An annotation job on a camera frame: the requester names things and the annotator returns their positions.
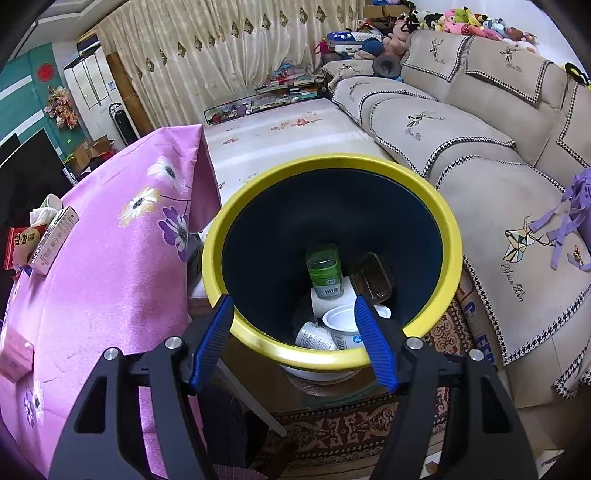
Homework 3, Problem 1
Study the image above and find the clear green label plastic jar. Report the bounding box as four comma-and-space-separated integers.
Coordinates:
305, 244, 343, 300

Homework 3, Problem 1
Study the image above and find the beige paper cup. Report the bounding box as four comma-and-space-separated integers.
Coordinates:
310, 281, 358, 319

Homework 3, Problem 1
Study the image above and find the stack of books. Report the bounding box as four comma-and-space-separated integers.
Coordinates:
254, 65, 326, 104

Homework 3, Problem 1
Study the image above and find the pink box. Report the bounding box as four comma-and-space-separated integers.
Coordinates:
0, 329, 35, 383

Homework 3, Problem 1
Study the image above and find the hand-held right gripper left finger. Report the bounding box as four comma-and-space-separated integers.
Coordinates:
54, 294, 235, 480

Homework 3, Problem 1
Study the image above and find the black flat television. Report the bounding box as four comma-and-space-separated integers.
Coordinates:
0, 128, 70, 204

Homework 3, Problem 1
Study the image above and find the purple cloth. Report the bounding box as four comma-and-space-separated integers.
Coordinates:
526, 167, 591, 273

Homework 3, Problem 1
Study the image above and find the yellow rimmed dark trash bin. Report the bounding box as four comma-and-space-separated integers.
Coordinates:
202, 154, 464, 381

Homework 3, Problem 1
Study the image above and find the patterned red rug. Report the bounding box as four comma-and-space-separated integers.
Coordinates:
268, 286, 499, 480

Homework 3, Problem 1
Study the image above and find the pink floral tablecloth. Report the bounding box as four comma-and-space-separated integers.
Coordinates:
0, 124, 222, 480

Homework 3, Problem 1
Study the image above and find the brown plastic tray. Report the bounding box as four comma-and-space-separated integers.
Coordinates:
348, 252, 394, 303

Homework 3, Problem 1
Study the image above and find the black yellow plush toy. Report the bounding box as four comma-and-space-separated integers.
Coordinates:
566, 62, 591, 90

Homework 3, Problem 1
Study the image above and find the dark round cushion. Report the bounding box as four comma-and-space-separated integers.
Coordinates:
373, 54, 400, 79

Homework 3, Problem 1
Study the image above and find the open cardboard box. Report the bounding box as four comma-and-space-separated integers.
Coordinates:
69, 135, 116, 174

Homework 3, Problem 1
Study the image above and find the beige embroidered curtain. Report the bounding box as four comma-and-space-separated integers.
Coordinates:
99, 0, 370, 139

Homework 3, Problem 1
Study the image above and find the white cardboard box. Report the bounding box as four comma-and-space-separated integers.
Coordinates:
28, 206, 78, 276

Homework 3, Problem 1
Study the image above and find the white yogurt cup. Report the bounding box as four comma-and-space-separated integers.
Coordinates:
322, 305, 365, 350

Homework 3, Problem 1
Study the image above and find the beige sofa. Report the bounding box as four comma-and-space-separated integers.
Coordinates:
321, 28, 591, 400

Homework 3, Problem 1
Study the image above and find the hanging flower decoration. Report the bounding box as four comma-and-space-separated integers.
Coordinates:
45, 85, 77, 130

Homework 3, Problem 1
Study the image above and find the long clear case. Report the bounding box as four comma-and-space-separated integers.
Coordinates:
203, 97, 254, 124

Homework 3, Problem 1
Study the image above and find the pile of plush toys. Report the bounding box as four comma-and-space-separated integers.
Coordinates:
318, 4, 539, 58

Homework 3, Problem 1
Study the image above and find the small white plastic bottle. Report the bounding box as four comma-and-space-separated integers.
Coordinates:
295, 322, 338, 352

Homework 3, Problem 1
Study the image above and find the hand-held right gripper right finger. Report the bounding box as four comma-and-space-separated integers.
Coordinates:
354, 295, 541, 480

